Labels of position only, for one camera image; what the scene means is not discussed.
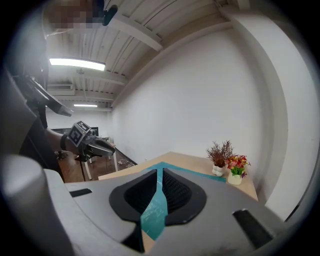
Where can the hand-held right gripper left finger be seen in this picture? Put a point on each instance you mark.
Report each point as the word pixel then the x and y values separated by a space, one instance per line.
pixel 95 207

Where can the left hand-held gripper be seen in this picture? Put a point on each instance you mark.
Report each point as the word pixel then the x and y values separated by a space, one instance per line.
pixel 78 135

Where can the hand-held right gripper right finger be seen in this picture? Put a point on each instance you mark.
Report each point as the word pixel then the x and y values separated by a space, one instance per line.
pixel 220 212

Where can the teal plastic bag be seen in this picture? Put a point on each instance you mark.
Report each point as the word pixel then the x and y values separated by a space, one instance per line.
pixel 155 215

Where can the person's left forearm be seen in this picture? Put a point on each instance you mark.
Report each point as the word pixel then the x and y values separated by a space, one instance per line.
pixel 56 140

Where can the black wristwatch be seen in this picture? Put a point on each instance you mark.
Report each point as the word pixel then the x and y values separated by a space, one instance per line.
pixel 64 142

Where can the colourful flowers in pale pot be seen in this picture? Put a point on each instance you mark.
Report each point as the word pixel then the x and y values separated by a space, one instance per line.
pixel 236 170

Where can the long ceiling light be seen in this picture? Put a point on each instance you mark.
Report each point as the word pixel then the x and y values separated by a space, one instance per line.
pixel 77 63
pixel 85 105

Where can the brown dried plant white pot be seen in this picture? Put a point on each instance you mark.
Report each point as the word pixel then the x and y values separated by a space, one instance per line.
pixel 220 156

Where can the person in dark clothes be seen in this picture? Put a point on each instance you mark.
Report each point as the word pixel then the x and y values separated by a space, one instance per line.
pixel 30 130

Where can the black chest-mounted screen device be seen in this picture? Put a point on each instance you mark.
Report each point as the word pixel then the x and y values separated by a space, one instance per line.
pixel 47 97

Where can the white desk frame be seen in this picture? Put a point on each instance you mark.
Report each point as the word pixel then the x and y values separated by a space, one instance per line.
pixel 113 162

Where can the black head camera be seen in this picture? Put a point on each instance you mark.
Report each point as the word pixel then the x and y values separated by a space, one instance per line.
pixel 110 15

